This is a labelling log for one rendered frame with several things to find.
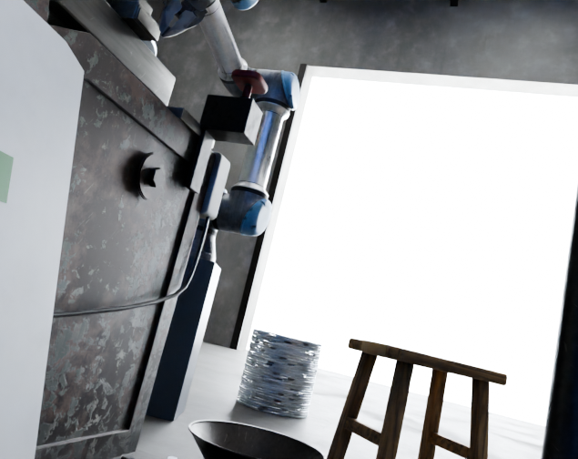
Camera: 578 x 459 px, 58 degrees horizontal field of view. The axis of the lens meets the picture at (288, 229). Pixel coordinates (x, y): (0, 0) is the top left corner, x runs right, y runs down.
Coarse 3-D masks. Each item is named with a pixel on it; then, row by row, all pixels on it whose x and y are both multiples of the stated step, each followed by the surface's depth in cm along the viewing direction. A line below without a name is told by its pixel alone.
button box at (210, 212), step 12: (216, 156) 107; (216, 168) 106; (228, 168) 111; (216, 180) 106; (216, 192) 107; (204, 204) 105; (216, 204) 108; (204, 216) 106; (216, 216) 109; (204, 228) 106; (180, 288) 101; (156, 300) 93; (60, 312) 70; (72, 312) 72; (84, 312) 74; (96, 312) 77
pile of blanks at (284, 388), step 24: (264, 336) 201; (264, 360) 198; (288, 360) 196; (312, 360) 206; (240, 384) 205; (264, 384) 195; (288, 384) 195; (312, 384) 204; (264, 408) 195; (288, 408) 195
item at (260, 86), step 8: (232, 72) 99; (240, 72) 98; (248, 72) 97; (256, 72) 97; (240, 80) 100; (248, 80) 99; (256, 80) 98; (264, 80) 100; (240, 88) 103; (248, 88) 100; (256, 88) 102; (264, 88) 101; (248, 96) 100
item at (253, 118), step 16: (208, 96) 99; (224, 96) 98; (240, 96) 99; (208, 112) 98; (224, 112) 97; (240, 112) 96; (256, 112) 99; (208, 128) 97; (224, 128) 96; (240, 128) 95; (256, 128) 100; (208, 144) 101; (192, 160) 98; (192, 176) 97
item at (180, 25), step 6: (186, 12) 114; (192, 12) 115; (180, 18) 114; (186, 18) 114; (192, 18) 115; (174, 24) 113; (180, 24) 113; (186, 24) 114; (168, 30) 112; (174, 30) 112; (180, 30) 113; (162, 36) 112; (168, 36) 113
